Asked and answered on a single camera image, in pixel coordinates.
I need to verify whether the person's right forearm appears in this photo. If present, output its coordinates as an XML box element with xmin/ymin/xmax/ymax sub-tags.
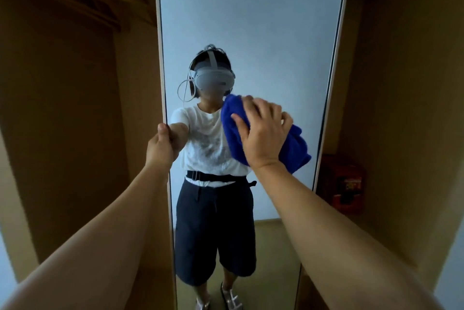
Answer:
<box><xmin>253</xmin><ymin>161</ymin><xmax>445</xmax><ymax>310</ymax></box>

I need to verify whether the person's left forearm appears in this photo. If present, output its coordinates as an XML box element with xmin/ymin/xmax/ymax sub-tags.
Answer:
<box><xmin>0</xmin><ymin>165</ymin><xmax>171</xmax><ymax>310</ymax></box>

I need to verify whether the person's right hand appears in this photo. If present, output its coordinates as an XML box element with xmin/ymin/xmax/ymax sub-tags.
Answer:
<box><xmin>231</xmin><ymin>95</ymin><xmax>293</xmax><ymax>171</ymax></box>

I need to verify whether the tall framed mirror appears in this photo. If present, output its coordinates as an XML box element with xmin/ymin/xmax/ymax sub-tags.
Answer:
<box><xmin>153</xmin><ymin>0</ymin><xmax>354</xmax><ymax>310</ymax></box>

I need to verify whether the person's left hand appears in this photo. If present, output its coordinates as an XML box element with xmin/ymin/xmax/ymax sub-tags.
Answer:
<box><xmin>145</xmin><ymin>123</ymin><xmax>178</xmax><ymax>176</ymax></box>

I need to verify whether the blue microfibre cloth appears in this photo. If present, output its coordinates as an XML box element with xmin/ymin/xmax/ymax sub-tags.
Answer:
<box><xmin>220</xmin><ymin>94</ymin><xmax>312</xmax><ymax>175</ymax></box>

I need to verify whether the light wooden wardrobe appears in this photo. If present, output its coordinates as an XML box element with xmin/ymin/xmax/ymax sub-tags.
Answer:
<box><xmin>0</xmin><ymin>0</ymin><xmax>464</xmax><ymax>310</ymax></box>

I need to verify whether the red cardboard box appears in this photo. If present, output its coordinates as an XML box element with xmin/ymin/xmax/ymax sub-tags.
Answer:
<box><xmin>322</xmin><ymin>153</ymin><xmax>366</xmax><ymax>214</ymax></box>

